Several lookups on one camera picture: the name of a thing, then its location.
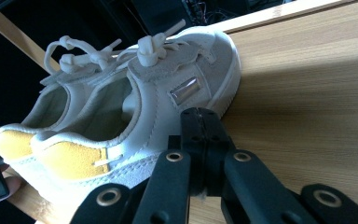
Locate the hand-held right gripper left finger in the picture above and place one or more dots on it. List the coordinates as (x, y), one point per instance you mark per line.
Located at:
(167, 186)

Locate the beige left-foot sneaker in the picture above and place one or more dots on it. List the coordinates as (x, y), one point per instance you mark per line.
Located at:
(12, 143)

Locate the beige right-foot sneaker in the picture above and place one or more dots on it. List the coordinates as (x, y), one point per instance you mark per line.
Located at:
(155, 102)

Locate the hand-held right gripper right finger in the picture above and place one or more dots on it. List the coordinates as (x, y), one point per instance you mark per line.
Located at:
(245, 186)

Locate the three-tier wooden shelf rack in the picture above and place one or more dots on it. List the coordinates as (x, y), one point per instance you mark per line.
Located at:
(292, 93)

